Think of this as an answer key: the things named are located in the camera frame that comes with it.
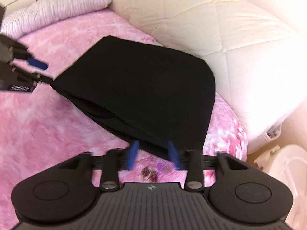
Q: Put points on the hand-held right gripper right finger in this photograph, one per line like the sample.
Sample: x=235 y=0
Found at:
x=174 y=155

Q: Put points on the white rounded object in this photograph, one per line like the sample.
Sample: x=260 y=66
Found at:
x=287 y=172

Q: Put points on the white striped quilt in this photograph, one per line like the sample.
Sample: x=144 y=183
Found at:
x=60 y=7

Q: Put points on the pink rose blanket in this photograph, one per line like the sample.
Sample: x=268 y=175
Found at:
x=48 y=124

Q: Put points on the cream quilted pillow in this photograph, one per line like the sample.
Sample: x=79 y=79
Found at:
x=215 y=28

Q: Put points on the black pants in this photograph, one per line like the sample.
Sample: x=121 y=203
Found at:
x=144 y=88

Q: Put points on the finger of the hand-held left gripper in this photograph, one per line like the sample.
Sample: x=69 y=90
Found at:
x=38 y=63
x=36 y=77

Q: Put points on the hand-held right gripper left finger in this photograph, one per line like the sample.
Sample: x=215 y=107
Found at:
x=132 y=155

